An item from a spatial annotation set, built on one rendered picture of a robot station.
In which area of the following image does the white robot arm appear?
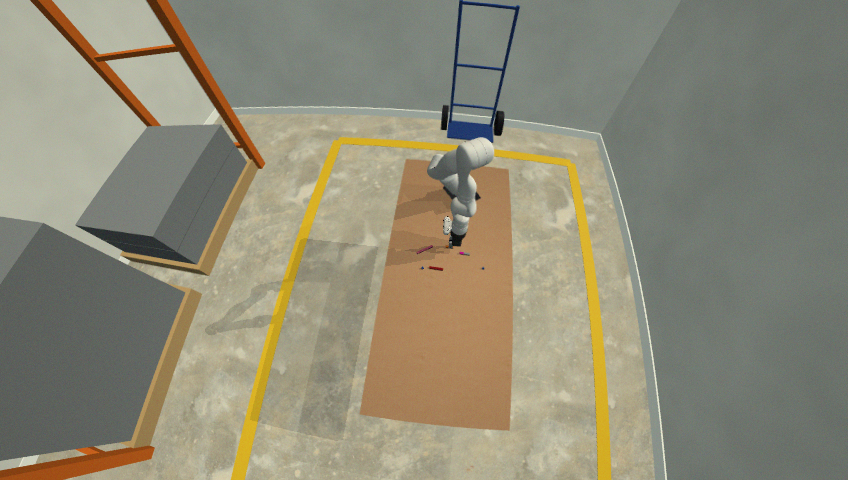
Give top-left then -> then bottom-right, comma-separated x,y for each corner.
427,138 -> 494,229

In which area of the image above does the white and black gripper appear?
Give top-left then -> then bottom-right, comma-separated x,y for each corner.
443,217 -> 468,249

